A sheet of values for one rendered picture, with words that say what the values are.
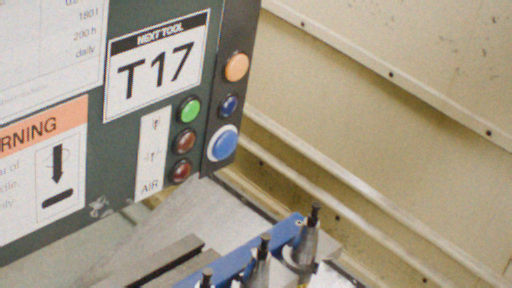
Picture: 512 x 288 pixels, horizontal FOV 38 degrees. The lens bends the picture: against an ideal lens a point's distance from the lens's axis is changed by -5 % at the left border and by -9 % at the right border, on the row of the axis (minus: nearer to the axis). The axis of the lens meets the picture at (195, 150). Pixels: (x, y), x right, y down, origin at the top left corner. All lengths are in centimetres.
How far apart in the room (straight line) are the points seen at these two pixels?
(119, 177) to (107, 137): 5
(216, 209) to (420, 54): 71
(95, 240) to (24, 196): 153
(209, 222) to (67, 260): 42
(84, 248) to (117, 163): 146
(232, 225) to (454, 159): 63
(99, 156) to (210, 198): 129
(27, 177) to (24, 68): 9
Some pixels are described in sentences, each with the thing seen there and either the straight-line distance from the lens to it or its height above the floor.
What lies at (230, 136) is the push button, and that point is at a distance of 69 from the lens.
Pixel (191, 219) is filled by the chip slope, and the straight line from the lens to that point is 185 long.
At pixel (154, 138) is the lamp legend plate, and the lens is 63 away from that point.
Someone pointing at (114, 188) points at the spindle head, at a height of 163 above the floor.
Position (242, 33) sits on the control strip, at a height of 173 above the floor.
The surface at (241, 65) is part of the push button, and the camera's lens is 65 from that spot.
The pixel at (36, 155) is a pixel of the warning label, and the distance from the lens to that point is 55.
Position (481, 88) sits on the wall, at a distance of 135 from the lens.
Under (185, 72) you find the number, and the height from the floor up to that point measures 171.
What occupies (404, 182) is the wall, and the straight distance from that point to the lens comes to 152.
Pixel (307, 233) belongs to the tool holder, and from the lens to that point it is 115.
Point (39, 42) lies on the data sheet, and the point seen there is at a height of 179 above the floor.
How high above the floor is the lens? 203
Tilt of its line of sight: 36 degrees down
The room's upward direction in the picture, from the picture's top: 8 degrees clockwise
